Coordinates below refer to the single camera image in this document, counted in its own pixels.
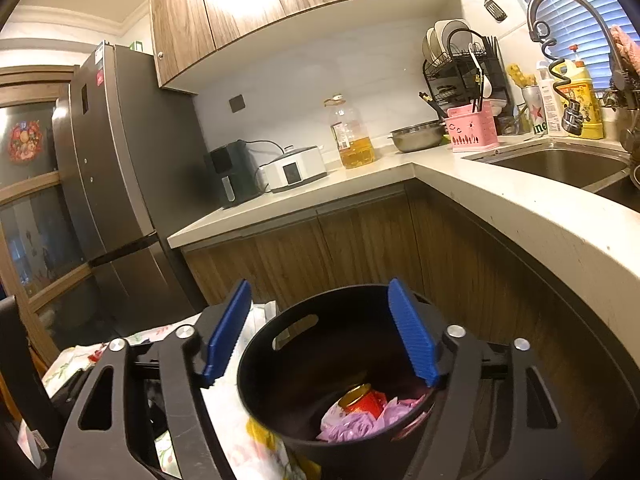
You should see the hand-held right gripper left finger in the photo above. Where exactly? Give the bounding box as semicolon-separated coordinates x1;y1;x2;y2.
52;279;253;480

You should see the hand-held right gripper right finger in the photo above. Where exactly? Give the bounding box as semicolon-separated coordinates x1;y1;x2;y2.
387;277;583;480

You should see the red paper cup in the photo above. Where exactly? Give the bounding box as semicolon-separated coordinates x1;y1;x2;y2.
339;382;386;418

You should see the black trash bin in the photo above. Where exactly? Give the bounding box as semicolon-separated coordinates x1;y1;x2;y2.
236;285;451;471

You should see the purple plastic bag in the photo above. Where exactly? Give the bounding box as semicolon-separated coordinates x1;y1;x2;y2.
316;395;426;443

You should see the wooden base cabinet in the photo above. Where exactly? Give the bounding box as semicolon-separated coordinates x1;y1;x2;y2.
180;180;626;480

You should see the floral tablecloth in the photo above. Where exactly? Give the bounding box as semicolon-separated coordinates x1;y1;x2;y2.
17;300;321;480

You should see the black air fryer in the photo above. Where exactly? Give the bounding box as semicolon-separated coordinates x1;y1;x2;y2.
204;141;261;209

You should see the white rice cooker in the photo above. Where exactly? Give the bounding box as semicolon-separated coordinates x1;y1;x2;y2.
260;145;328;193

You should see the steel bowl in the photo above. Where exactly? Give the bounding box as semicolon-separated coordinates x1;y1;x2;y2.
390;120;447;153

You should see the grey refrigerator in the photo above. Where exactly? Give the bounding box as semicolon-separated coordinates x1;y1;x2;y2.
51;39;211;323

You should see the cooking oil bottle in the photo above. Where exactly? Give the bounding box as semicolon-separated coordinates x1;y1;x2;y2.
322;94;376;170

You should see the pink utensil holder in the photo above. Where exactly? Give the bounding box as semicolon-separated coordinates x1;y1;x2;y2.
446;105;500;153

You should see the steel sink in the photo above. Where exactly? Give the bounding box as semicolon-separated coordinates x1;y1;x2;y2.
462;140;640;198

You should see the wooden glass door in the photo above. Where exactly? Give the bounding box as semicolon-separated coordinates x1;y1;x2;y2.
0;65;96;361

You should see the black dish rack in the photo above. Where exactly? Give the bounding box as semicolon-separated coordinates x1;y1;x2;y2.
421;19;516;121

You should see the white pump bottle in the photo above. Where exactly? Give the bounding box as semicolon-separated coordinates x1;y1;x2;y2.
536;60;571;137

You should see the white ladle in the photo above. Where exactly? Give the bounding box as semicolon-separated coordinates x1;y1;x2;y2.
467;42;493;98

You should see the round red door decoration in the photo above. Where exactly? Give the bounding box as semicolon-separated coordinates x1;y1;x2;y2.
7;119;42;163

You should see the yellow detergent bottle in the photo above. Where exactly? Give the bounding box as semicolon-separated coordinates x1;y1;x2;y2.
560;44;606;140

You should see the white plate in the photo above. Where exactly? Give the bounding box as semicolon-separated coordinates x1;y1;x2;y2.
434;19;473;51

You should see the black faucet rack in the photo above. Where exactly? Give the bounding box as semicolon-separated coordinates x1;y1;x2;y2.
602;70;640;111

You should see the pink cloth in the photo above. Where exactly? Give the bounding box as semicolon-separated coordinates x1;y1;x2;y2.
609;24;640;73

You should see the white window blind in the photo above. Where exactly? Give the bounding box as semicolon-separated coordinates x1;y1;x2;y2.
492;0;640;91

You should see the black power cable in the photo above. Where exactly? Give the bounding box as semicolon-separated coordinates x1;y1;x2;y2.
242;139;286;161

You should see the wooden wall cabinet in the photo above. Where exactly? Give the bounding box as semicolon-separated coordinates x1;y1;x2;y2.
149;0;458;93

